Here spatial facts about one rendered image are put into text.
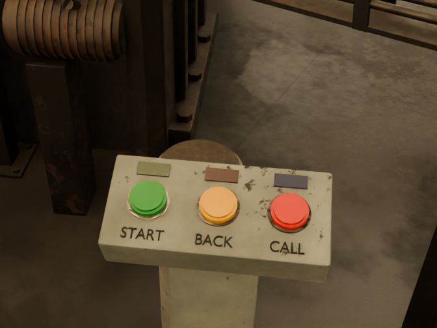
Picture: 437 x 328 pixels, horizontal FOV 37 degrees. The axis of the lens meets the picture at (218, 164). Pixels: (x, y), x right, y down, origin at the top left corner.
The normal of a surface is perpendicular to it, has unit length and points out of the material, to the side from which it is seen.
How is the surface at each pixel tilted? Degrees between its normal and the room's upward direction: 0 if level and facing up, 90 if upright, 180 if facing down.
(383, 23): 6
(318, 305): 0
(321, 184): 20
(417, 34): 6
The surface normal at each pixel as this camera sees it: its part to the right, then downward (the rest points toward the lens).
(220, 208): -0.01, -0.50
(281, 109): 0.03, -0.76
